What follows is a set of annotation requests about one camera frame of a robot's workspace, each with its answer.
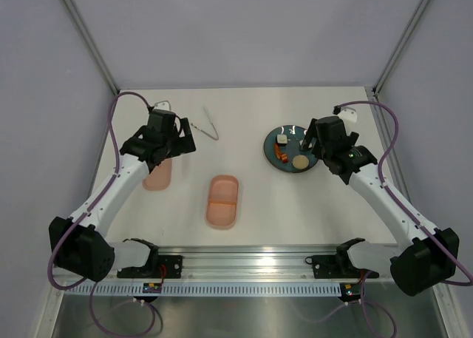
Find beige steamed bun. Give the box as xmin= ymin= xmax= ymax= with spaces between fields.
xmin=292 ymin=155 xmax=310 ymax=170

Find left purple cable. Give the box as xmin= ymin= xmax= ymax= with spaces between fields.
xmin=47 ymin=90 xmax=164 ymax=334

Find blue ceramic plate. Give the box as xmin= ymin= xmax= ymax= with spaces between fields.
xmin=263 ymin=124 xmax=318 ymax=174

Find aluminium frame post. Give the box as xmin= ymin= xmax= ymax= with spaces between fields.
xmin=60 ymin=0 xmax=120 ymax=95
xmin=372 ymin=0 xmax=433 ymax=98

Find aluminium mounting rail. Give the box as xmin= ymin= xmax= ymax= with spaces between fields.
xmin=50 ymin=244 xmax=452 ymax=283

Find pink lunch box lid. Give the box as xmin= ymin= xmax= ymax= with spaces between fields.
xmin=143 ymin=159 xmax=172 ymax=191

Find cucumber sushi roll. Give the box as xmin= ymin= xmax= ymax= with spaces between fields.
xmin=276 ymin=134 xmax=288 ymax=146

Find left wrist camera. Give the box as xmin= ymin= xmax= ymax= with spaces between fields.
xmin=154 ymin=101 xmax=172 ymax=112

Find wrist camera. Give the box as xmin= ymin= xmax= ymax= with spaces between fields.
xmin=333 ymin=106 xmax=358 ymax=124
xmin=154 ymin=101 xmax=172 ymax=112

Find white cat paw tongs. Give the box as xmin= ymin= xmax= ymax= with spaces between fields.
xmin=190 ymin=106 xmax=220 ymax=141

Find right aluminium frame post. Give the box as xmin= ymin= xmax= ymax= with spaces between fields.
xmin=372 ymin=0 xmax=433 ymax=98

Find white slotted cable duct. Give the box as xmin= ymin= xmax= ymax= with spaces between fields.
xmin=68 ymin=281 xmax=341 ymax=297

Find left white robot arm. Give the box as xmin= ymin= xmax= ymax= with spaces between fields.
xmin=48 ymin=109 xmax=197 ymax=282

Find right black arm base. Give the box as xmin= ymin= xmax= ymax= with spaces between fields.
xmin=304 ymin=254 xmax=367 ymax=280

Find long brown sausage piece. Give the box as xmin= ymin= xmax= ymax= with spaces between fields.
xmin=274 ymin=143 xmax=282 ymax=160

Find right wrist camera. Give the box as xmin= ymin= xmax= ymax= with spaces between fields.
xmin=333 ymin=106 xmax=358 ymax=124

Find left aluminium frame post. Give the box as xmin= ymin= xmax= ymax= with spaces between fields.
xmin=60 ymin=0 xmax=120 ymax=95

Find pink divided lunch box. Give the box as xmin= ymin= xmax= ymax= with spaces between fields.
xmin=205 ymin=175 xmax=239 ymax=229

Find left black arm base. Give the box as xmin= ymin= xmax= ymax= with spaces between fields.
xmin=117 ymin=254 xmax=183 ymax=279

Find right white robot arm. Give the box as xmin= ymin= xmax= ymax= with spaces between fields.
xmin=301 ymin=116 xmax=460 ymax=296

